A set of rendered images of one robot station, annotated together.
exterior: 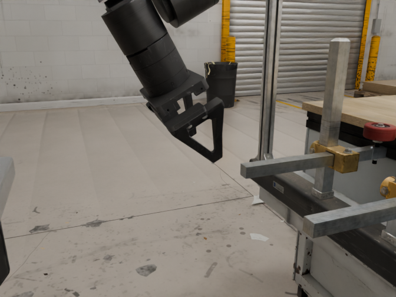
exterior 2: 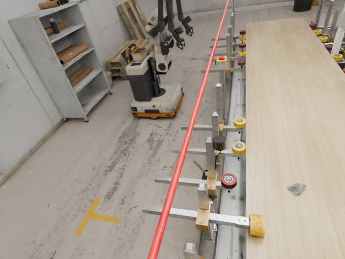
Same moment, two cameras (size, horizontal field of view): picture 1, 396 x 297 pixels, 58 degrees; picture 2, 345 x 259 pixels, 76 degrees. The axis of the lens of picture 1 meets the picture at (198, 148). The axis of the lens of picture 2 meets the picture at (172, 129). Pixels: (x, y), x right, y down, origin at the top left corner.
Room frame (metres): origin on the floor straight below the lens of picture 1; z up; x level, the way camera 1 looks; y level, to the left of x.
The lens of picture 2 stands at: (-2.11, -1.64, 1.84)
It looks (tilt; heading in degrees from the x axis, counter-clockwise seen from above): 37 degrees down; 42
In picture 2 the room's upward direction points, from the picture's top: 12 degrees counter-clockwise
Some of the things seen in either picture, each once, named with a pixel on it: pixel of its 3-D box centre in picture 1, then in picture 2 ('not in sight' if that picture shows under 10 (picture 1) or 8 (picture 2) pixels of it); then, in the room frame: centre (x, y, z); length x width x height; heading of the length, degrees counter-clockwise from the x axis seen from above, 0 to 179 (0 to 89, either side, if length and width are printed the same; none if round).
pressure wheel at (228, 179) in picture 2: not in sight; (228, 185); (-1.42, -1.33, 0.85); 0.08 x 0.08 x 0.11
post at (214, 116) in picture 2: not in sight; (216, 144); (-1.18, -1.15, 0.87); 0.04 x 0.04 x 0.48; 21
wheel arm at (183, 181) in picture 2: not in sight; (192, 182); (-1.49, -1.15, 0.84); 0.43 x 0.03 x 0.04; 111
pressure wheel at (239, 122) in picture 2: not in sight; (239, 126); (-0.94, -1.20, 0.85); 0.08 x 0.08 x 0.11
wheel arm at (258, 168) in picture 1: (317, 161); (227, 38); (0.87, -0.31, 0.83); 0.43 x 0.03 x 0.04; 111
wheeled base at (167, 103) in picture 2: not in sight; (158, 99); (0.05, 0.46, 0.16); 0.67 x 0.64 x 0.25; 110
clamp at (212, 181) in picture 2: not in sight; (212, 181); (-1.43, -1.24, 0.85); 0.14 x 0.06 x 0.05; 21
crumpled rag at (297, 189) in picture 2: not in sight; (298, 187); (-1.33, -1.63, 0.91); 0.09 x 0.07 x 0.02; 138
